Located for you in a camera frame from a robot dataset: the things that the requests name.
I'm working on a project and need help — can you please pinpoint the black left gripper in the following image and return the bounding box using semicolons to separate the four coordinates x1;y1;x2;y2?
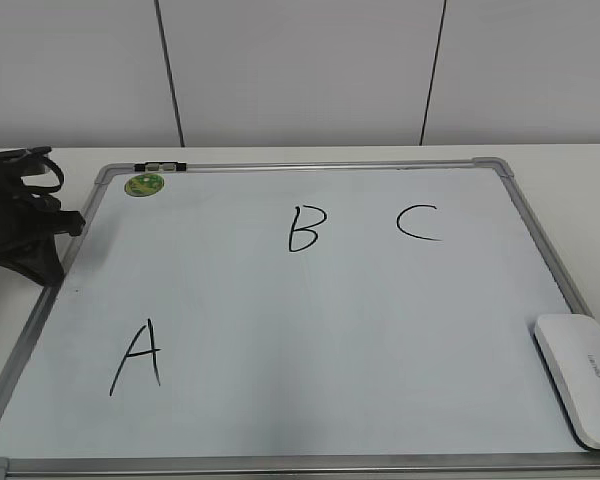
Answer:
0;146;85;286

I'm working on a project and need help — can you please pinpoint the white whiteboard eraser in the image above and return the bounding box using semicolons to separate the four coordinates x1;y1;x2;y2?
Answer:
534;314;600;450

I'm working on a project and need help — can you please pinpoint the green round magnet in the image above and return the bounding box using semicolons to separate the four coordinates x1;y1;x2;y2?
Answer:
124;173;165;198

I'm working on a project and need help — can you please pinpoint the black silver hanging clip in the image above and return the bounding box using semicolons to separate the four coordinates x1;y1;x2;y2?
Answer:
133;162;188;173

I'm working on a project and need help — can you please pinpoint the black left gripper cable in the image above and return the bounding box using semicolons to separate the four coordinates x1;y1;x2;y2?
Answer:
0;145;66;194

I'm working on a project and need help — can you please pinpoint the white whiteboard with aluminium frame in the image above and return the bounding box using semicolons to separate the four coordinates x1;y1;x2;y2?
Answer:
0;158;600;478

